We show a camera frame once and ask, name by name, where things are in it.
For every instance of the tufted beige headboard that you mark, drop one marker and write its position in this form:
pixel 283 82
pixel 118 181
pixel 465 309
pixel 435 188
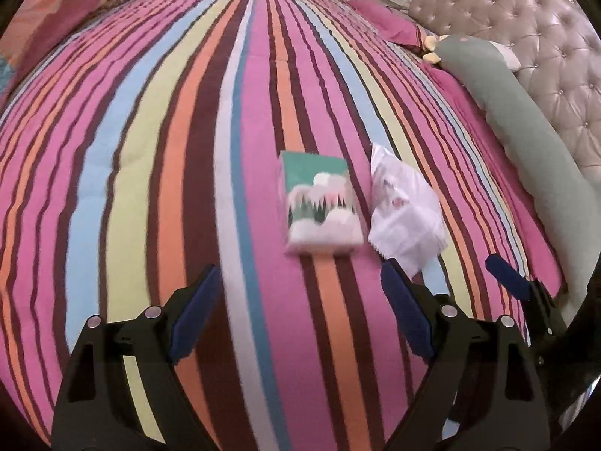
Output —
pixel 526 28

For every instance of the small yellow plush toy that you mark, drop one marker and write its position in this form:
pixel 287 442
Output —
pixel 431 49

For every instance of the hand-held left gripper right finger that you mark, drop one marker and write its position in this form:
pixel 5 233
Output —
pixel 406 310

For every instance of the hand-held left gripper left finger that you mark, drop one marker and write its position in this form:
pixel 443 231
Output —
pixel 197 310

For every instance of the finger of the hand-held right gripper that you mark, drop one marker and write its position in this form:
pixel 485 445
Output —
pixel 509 279

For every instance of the striped multicolour bed cover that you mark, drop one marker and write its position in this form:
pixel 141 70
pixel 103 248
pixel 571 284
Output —
pixel 211 197

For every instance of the teal tissue pack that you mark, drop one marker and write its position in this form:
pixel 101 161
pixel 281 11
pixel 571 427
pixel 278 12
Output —
pixel 321 202

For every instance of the white plastic wrapper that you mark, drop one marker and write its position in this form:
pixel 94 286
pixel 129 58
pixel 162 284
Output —
pixel 406 211

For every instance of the pink bed sheet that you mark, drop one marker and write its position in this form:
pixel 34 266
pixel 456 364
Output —
pixel 493 164

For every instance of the pink pillow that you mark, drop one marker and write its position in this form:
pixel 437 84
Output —
pixel 392 21

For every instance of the long green plush pillow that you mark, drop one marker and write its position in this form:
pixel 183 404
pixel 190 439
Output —
pixel 530 150

